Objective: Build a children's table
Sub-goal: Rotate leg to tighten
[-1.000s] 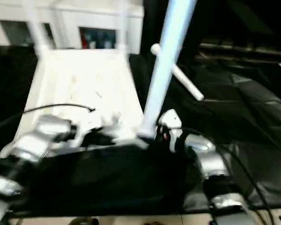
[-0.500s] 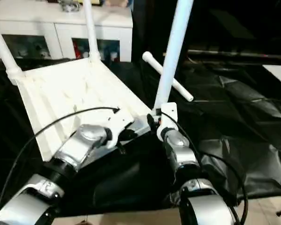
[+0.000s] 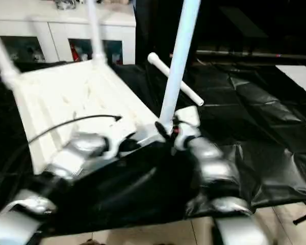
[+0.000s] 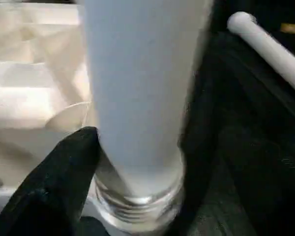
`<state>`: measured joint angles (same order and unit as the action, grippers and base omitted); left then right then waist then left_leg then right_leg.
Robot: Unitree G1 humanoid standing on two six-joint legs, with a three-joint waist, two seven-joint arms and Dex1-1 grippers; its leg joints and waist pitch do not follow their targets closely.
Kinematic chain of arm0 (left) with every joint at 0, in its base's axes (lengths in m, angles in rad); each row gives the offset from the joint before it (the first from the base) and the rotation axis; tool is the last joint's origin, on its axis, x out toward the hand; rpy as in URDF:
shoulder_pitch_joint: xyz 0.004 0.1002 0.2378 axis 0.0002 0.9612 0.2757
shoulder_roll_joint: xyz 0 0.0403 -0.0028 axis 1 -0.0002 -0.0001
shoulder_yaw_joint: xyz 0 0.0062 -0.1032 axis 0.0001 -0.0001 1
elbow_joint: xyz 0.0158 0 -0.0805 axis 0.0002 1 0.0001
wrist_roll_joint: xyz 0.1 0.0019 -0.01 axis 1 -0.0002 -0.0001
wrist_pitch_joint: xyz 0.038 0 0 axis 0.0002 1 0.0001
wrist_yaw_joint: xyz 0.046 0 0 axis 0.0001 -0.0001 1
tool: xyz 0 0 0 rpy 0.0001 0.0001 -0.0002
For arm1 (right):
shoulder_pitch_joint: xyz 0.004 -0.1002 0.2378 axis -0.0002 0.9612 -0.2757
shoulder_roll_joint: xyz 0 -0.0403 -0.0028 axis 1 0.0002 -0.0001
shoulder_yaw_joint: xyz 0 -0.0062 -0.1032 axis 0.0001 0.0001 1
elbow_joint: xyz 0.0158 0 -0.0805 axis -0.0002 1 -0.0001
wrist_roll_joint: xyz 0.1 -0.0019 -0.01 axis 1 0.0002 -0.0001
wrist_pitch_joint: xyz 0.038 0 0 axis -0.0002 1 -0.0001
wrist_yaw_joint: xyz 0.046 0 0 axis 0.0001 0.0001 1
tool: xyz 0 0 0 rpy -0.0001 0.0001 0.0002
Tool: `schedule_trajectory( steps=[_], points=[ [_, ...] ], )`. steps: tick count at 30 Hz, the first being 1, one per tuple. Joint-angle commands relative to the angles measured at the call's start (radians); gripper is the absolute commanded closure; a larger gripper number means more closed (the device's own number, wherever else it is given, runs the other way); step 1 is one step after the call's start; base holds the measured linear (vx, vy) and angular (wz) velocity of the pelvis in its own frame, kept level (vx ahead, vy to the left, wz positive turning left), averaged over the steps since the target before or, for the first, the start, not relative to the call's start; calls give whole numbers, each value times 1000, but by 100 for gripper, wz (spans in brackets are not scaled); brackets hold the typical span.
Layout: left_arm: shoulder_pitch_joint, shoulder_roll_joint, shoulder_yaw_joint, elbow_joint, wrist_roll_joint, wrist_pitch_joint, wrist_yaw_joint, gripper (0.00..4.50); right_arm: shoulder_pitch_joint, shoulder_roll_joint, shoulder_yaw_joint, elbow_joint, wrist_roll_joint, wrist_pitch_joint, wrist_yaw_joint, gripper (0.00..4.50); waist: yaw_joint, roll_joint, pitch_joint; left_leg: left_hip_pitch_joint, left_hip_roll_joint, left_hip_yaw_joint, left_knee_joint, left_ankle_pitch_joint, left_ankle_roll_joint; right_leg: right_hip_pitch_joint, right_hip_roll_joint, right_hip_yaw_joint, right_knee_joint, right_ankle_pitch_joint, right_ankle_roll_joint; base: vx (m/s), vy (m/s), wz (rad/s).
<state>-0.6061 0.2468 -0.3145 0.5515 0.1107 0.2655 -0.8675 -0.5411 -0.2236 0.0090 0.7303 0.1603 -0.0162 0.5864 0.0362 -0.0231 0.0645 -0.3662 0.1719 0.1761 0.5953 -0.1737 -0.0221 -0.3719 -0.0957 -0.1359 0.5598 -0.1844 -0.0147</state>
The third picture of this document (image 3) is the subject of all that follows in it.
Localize white plastic table leg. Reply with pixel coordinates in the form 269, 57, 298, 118
157, 0, 202, 129
0, 28, 23, 89
85, 0, 108, 66
147, 52, 205, 107

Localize white table frame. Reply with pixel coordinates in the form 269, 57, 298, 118
1, 60, 174, 175

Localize black work mat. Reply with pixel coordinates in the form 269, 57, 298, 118
0, 60, 306, 237

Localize dark metal rod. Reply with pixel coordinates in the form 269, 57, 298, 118
195, 50, 306, 61

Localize white flat board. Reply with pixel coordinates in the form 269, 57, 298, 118
275, 65, 306, 101

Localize white glass-door cabinet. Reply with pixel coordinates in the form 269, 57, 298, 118
0, 0, 138, 66

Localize small patterned ornament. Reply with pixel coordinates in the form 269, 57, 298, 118
55, 0, 78, 10

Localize black metal stand leg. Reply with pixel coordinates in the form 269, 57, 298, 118
292, 211, 306, 226

